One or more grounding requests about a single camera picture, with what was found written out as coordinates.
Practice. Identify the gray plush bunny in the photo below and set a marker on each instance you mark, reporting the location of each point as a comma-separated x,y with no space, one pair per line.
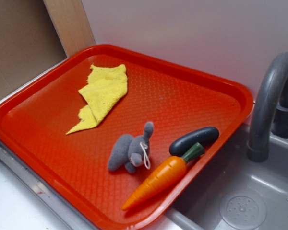
132,152

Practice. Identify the yellow cloth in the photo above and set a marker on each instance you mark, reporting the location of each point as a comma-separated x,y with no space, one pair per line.
105,87

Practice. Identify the dark gray toy cucumber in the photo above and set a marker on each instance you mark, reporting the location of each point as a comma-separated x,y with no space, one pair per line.
204,136

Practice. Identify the orange toy carrot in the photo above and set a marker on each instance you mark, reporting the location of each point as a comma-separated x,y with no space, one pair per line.
165,175

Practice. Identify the red plastic tray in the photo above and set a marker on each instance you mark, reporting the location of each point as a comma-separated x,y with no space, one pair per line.
35,124

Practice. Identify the gray plastic sink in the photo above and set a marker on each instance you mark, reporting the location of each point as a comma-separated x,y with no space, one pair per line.
235,193

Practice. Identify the wooden board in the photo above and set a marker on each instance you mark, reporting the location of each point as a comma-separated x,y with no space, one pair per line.
71,24

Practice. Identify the gray toy faucet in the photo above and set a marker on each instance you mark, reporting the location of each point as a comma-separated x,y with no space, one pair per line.
270,114

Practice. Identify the brown cardboard panel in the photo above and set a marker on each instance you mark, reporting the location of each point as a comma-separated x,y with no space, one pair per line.
29,44

